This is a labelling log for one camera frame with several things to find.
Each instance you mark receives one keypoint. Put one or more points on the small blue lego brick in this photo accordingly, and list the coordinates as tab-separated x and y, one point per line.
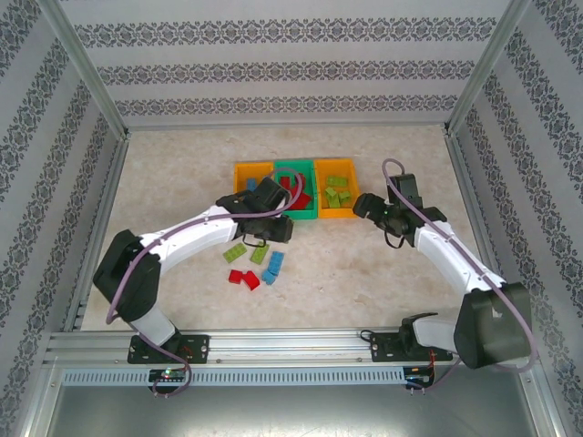
251	184

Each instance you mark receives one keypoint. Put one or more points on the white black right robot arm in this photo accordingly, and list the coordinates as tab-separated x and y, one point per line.
460	259

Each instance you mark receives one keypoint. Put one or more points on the small red lego brick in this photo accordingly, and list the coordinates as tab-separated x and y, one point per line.
235	277

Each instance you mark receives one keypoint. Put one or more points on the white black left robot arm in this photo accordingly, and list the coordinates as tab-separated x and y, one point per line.
182	236

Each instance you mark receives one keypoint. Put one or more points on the aluminium frame post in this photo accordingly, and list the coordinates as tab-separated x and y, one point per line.
86	68
487	68

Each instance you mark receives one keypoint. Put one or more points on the green plastic bin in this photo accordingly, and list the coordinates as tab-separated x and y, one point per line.
300	215

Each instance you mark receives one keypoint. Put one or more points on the orange plastic bin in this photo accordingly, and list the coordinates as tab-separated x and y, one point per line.
243	173
334	211

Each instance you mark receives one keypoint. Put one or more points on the circuit board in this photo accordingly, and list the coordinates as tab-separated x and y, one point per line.
419	380
168	375

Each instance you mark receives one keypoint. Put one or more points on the left circuit board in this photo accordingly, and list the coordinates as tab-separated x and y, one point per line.
168	375

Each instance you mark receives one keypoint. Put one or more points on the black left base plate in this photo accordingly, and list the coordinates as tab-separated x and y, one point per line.
198	349

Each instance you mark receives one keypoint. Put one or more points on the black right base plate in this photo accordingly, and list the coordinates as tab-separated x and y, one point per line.
387	348

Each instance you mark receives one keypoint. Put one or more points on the aluminium frame side rail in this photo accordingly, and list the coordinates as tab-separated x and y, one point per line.
473	191
100	218

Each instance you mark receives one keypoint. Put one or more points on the small green lego brick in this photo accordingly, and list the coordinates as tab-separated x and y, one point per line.
331	198

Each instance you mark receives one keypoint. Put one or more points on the right circuit board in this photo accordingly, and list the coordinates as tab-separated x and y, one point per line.
419	380

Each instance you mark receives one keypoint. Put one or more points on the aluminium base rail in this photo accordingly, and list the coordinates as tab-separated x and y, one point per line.
291	346

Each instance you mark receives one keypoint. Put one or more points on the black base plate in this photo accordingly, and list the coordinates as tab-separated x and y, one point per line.
198	349
387	348

